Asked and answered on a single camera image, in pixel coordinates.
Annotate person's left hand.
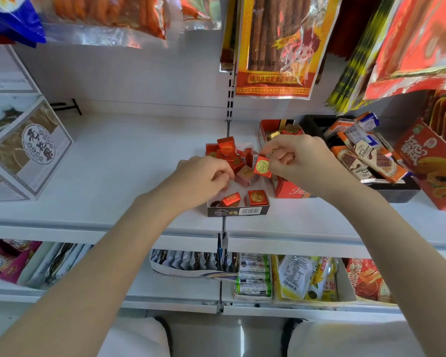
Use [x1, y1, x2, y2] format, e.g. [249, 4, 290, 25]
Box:
[131, 155, 235, 224]

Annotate person's right hand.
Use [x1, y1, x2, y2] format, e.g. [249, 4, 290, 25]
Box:
[259, 134, 373, 209]

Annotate red Filer candy box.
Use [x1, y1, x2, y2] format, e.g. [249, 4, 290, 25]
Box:
[257, 119, 313, 199]

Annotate red square candy piece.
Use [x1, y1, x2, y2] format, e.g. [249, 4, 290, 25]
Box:
[252, 155, 273, 179]

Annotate heap of gold candies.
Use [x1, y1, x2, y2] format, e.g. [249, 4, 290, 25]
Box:
[264, 123, 305, 142]

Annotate cluster of red square candies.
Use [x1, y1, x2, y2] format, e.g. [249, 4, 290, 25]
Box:
[205, 136, 270, 208]

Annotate white box of red chocolates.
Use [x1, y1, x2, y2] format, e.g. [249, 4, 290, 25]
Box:
[206, 141, 271, 218]

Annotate wafer bar packets group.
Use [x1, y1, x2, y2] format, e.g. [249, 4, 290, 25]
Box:
[322, 112, 409, 184]

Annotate black plastic tray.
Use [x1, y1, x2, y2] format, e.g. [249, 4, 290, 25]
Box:
[301, 115, 421, 204]

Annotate person's right forearm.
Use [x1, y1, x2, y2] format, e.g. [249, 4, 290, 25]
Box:
[338, 189, 446, 357]

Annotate person's left forearm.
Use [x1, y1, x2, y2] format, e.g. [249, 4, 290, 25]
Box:
[0, 198, 179, 357]

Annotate white metal shelf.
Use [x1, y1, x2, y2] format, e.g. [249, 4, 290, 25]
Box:
[0, 40, 446, 324]

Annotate red cardboard display box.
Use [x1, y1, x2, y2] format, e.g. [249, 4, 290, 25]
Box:
[393, 119, 446, 213]

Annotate printed jar display box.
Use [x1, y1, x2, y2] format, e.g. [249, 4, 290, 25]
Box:
[0, 44, 74, 203]

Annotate yellow black striped bags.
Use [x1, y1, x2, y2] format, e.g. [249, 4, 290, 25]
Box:
[325, 0, 398, 115]

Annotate stack of green white packets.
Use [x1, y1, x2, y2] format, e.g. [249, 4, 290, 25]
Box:
[233, 252, 274, 302]

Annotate yellow red bag brown sticks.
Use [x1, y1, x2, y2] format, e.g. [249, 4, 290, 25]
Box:
[234, 0, 344, 100]

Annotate red orange snack packets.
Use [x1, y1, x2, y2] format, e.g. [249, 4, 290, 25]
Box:
[343, 257, 394, 304]

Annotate dark brown snack bag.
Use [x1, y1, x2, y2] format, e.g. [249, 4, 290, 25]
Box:
[219, 0, 240, 73]

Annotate black metal hook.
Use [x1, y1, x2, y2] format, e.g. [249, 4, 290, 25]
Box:
[50, 99, 83, 117]

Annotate dark red snack bag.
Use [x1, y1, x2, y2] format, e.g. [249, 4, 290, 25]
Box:
[327, 0, 384, 62]

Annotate red orange snack bag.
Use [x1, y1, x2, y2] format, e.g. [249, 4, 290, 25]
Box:
[362, 0, 446, 101]

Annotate clear green print snack bag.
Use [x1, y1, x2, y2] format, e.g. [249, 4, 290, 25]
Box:
[178, 0, 223, 32]

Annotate clear bag of orange sticks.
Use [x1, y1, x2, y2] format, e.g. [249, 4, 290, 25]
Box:
[37, 0, 170, 49]

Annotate pile of pink snack packets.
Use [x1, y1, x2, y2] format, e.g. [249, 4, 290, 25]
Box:
[0, 238, 42, 285]

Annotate white blue snack bag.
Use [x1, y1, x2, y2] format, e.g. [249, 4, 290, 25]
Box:
[0, 0, 47, 49]

